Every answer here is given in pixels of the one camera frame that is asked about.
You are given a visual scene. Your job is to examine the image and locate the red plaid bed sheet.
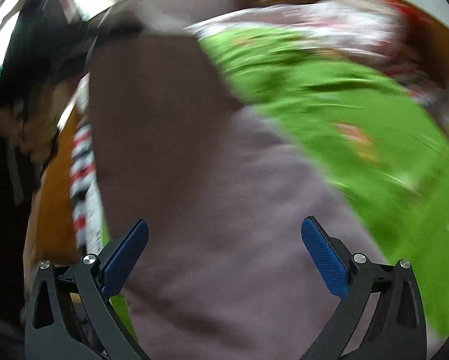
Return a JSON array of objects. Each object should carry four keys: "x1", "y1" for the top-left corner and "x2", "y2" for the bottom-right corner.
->
[{"x1": 70, "y1": 75, "x2": 104, "y2": 254}]

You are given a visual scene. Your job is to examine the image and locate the left hand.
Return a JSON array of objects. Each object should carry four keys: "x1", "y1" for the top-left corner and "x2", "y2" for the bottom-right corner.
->
[{"x1": 0, "y1": 76, "x2": 80, "y2": 164}]

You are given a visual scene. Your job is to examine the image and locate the lilac fleece pants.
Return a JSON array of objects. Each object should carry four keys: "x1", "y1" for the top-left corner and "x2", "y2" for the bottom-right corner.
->
[{"x1": 89, "y1": 34, "x2": 383, "y2": 359}]

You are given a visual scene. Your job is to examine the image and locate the green cartoon bed cover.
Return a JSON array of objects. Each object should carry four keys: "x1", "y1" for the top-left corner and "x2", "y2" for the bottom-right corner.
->
[{"x1": 100, "y1": 25, "x2": 449, "y2": 342}]

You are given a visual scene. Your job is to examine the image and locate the pink floral quilt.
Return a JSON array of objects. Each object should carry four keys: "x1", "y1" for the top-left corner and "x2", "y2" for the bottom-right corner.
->
[{"x1": 186, "y1": 0, "x2": 449, "y2": 95}]

